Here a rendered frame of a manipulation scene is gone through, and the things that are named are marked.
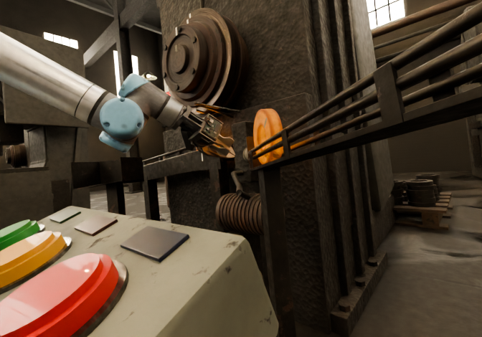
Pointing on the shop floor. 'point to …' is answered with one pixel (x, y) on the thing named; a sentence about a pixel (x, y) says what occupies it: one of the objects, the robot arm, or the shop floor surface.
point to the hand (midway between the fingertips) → (229, 154)
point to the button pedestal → (168, 282)
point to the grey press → (46, 125)
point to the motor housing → (243, 220)
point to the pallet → (422, 201)
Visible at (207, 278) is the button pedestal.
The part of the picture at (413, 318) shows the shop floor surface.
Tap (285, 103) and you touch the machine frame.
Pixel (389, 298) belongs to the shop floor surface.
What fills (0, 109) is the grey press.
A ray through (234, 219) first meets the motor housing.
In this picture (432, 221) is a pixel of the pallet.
